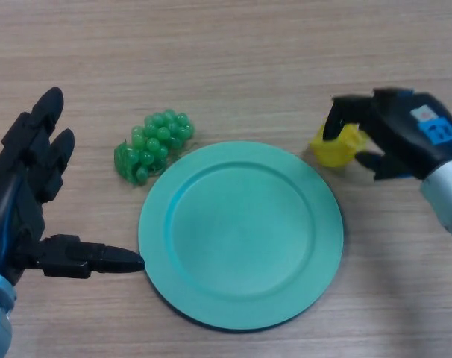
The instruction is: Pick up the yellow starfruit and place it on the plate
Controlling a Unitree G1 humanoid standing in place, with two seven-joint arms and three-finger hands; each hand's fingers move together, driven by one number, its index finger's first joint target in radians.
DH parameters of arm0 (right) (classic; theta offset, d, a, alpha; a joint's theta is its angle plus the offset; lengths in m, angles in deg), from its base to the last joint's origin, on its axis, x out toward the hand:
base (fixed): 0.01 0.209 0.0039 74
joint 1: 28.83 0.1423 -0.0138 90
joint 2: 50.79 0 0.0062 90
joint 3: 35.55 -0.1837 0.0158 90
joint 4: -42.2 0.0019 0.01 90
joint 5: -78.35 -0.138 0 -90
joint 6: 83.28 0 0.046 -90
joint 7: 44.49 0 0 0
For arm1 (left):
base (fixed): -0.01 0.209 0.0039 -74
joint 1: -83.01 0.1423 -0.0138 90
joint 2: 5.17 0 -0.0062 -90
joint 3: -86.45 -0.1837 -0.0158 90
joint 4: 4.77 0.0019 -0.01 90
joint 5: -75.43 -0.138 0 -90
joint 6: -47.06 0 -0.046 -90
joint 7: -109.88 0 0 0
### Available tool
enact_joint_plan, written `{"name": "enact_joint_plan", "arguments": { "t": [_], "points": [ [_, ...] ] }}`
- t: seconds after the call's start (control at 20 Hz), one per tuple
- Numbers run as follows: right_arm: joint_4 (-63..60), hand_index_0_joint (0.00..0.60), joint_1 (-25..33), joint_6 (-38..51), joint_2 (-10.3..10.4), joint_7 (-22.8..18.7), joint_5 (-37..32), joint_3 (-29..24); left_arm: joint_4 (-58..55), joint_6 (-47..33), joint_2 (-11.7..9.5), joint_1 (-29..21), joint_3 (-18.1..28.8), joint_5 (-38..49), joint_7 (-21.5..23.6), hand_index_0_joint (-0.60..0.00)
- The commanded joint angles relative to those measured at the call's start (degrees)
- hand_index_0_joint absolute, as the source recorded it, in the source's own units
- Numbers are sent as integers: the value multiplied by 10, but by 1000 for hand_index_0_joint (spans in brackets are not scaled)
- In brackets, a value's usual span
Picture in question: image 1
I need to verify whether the green grape bunch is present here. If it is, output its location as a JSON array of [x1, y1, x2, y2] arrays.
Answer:
[[113, 108, 197, 189]]

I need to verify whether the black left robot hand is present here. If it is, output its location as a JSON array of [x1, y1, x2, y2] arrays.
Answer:
[[0, 87, 145, 286]]

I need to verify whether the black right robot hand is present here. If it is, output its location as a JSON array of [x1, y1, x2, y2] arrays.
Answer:
[[321, 87, 452, 182]]

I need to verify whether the green round plate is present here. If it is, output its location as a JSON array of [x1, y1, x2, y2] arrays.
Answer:
[[138, 140, 345, 332]]

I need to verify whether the yellow starfruit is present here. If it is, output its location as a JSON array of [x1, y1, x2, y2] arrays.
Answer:
[[310, 122, 368, 168]]

